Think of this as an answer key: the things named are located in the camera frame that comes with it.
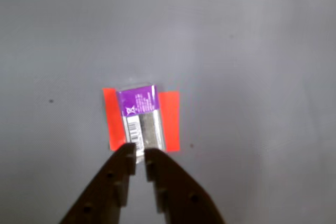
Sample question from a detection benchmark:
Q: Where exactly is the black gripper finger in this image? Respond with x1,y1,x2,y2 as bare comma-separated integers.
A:
144,147,227,224
58,142,138,224

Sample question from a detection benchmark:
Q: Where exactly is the purple silver nine-volt battery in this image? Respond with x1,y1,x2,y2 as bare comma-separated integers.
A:
115,82,167,166

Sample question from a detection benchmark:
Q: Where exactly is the red tape patch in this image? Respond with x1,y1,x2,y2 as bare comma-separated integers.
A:
102,87,182,154

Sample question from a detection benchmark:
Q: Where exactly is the grey rubber mat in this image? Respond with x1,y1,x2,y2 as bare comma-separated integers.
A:
0,0,336,224

